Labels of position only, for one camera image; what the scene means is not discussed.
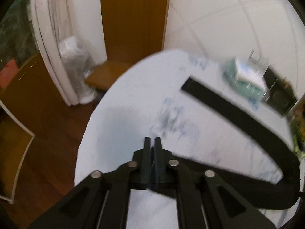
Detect teal bagged pillow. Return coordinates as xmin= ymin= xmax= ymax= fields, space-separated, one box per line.
xmin=223 ymin=56 xmax=268 ymax=101

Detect stack of folded clothes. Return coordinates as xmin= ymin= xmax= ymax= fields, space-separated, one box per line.
xmin=290 ymin=104 xmax=304 ymax=159

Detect black jeans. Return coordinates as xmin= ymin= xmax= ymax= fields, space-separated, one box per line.
xmin=168 ymin=78 xmax=300 ymax=210

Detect floral white bed sheet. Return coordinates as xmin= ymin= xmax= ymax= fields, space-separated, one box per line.
xmin=75 ymin=50 xmax=304 ymax=228

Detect black gift box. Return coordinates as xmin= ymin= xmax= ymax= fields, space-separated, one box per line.
xmin=263 ymin=67 xmax=297 ymax=116

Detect blue plastic hanger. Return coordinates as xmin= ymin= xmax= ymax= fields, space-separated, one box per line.
xmin=248 ymin=98 xmax=260 ymax=111

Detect white paper booklets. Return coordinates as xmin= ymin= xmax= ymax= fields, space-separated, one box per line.
xmin=234 ymin=58 xmax=267 ymax=91

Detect white plastic bag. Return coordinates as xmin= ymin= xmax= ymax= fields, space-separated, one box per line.
xmin=58 ymin=36 xmax=96 ymax=104

